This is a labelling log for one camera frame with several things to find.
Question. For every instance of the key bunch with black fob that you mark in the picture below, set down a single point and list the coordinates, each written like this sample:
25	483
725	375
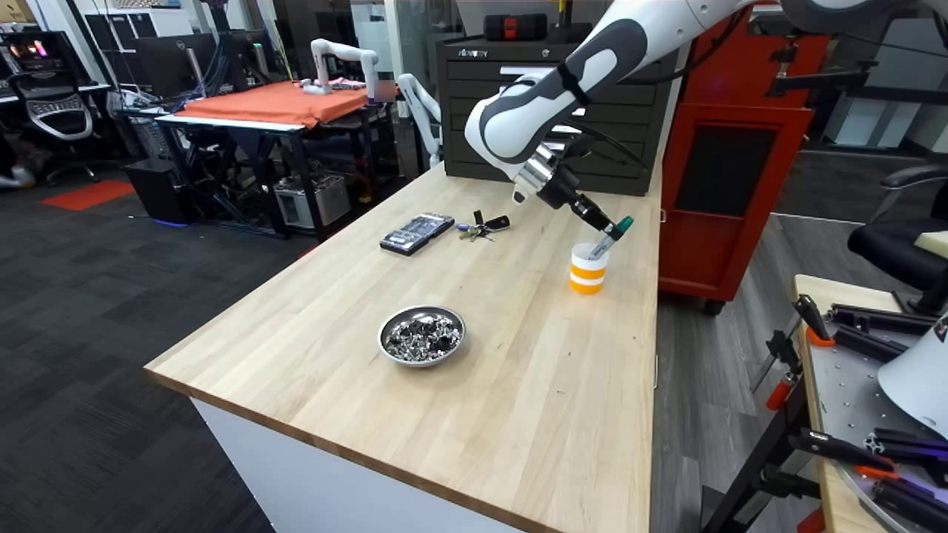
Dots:
481	227

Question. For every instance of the green capped white marker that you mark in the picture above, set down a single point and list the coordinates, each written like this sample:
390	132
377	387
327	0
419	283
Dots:
611	237

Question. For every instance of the dark grey drawer cabinet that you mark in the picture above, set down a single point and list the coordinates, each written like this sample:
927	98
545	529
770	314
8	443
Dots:
610	145

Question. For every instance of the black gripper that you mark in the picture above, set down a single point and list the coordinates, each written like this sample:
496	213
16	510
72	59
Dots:
549	179

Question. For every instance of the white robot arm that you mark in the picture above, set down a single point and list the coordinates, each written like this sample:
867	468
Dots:
510	126

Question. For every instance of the orange striped white cup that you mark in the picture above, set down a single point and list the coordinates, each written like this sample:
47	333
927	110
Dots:
589	273

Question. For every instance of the black remote control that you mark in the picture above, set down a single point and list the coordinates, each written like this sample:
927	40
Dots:
417	233

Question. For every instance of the metal bowl with small parts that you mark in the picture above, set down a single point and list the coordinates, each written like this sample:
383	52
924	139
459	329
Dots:
423	336

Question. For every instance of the orange covered table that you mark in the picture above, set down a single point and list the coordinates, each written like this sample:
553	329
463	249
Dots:
287	113

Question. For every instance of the red tool cabinet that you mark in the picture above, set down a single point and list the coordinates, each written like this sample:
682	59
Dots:
730	151

